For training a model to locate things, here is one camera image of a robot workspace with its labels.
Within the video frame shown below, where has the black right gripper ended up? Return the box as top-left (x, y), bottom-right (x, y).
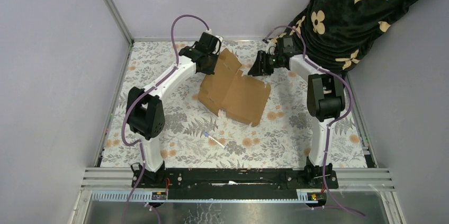
top-left (247, 50), bottom-right (282, 77)

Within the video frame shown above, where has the brown cardboard box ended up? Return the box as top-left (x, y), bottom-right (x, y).
top-left (198, 48), bottom-right (271, 127)

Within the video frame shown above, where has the white blue pen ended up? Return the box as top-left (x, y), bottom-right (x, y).
top-left (203, 131), bottom-right (227, 149)

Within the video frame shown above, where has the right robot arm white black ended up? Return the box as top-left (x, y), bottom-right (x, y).
top-left (248, 37), bottom-right (346, 167)

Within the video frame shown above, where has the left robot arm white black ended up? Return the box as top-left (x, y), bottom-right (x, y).
top-left (125, 31), bottom-right (223, 187)

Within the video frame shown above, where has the floral patterned table mat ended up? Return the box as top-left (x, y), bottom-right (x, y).
top-left (101, 40), bottom-right (369, 169)

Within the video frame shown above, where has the black beige flower blanket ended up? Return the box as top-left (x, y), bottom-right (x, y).
top-left (282, 0), bottom-right (418, 72)

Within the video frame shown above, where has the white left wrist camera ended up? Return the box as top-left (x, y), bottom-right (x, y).
top-left (206, 29), bottom-right (223, 44)

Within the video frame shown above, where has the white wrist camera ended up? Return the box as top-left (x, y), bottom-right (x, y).
top-left (206, 29), bottom-right (223, 44)
top-left (265, 38), bottom-right (277, 55)

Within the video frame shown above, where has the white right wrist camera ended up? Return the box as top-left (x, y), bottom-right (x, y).
top-left (265, 38), bottom-right (277, 55)

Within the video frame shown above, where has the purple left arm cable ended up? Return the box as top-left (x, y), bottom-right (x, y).
top-left (121, 14), bottom-right (213, 224)

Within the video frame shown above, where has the aluminium frame post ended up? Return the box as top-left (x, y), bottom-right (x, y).
top-left (103, 0), bottom-right (134, 45)

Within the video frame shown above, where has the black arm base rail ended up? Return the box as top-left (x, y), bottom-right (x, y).
top-left (131, 166), bottom-right (339, 194)

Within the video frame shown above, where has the grey slotted cable duct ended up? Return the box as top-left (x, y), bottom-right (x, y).
top-left (90, 189), bottom-right (321, 203)

